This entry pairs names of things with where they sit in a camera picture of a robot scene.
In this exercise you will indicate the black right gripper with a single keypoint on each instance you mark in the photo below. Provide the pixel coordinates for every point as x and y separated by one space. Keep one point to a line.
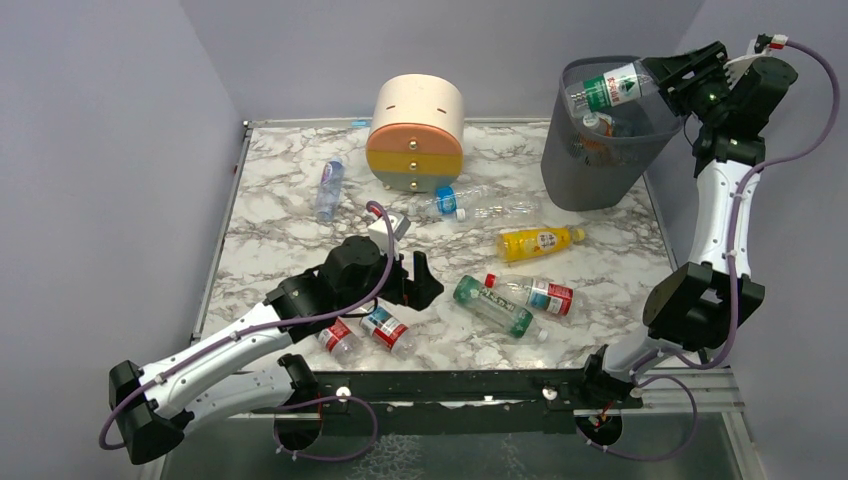
684 79

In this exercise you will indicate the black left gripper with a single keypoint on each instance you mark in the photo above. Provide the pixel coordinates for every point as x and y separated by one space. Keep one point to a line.
408 285

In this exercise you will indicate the clear bottle green white label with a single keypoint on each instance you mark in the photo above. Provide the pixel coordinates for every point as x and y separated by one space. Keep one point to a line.
621 85

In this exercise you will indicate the red cap bottle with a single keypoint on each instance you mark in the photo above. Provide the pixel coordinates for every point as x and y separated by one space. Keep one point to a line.
532 292
388 331
340 342

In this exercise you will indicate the green tinted bottle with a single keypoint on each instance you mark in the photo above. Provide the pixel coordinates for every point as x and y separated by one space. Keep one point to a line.
514 320

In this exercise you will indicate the orange drink bottle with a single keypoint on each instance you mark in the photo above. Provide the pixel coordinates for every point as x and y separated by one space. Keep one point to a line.
604 125

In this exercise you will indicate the clear bottle white blue cap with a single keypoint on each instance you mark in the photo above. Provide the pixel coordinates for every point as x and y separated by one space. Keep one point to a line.
490 209

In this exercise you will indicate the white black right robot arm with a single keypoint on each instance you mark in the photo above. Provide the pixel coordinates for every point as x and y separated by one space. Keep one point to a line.
701 305

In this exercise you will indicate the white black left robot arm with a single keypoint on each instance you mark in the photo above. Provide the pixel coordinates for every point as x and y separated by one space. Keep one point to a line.
155 405

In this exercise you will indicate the grey mesh waste bin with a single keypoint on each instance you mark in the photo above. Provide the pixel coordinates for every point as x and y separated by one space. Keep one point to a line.
574 185

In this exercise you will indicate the yellow juice bottle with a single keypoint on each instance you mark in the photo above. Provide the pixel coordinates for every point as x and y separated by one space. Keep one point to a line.
528 244

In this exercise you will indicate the clear bottle purple label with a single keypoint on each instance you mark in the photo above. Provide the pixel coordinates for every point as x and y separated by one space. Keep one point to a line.
329 190

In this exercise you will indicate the cream pastel drawer cabinet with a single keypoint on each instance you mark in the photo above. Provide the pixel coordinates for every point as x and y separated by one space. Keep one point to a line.
415 142

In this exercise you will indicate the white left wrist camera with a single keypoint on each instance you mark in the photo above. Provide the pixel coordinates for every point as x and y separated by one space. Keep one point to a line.
384 236

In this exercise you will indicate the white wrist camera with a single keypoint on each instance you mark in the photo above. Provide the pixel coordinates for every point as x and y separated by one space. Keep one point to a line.
761 46
384 236

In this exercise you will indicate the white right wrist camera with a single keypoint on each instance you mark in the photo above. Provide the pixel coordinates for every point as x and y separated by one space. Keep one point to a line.
761 46

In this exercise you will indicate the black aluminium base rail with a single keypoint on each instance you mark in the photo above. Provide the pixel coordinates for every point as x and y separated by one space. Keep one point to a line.
349 403

